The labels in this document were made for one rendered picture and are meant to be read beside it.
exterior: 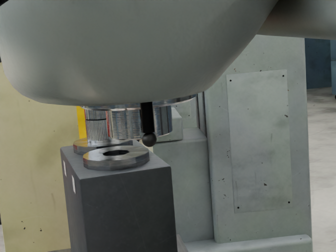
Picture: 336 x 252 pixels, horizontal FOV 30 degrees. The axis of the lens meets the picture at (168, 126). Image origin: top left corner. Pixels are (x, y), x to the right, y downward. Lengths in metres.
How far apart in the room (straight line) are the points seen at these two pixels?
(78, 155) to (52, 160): 1.30
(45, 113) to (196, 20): 1.84
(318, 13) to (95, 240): 0.51
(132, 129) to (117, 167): 0.38
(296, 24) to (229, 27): 0.06
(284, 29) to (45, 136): 1.80
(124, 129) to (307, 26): 0.14
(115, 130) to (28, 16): 0.12
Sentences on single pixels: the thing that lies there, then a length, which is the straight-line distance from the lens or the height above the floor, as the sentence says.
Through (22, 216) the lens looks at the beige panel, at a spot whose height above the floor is 0.70.
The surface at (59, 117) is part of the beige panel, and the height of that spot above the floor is 1.04.
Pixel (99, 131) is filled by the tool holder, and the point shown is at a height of 1.20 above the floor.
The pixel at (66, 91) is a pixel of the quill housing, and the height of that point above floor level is 1.32.
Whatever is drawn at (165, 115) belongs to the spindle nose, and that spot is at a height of 1.29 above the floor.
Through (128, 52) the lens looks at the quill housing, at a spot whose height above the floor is 1.34.
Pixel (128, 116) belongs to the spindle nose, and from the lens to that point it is 0.43.
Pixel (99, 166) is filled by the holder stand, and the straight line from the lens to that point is 0.81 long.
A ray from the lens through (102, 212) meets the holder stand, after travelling 0.80.
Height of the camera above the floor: 1.37
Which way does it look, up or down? 10 degrees down
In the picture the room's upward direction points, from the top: 5 degrees counter-clockwise
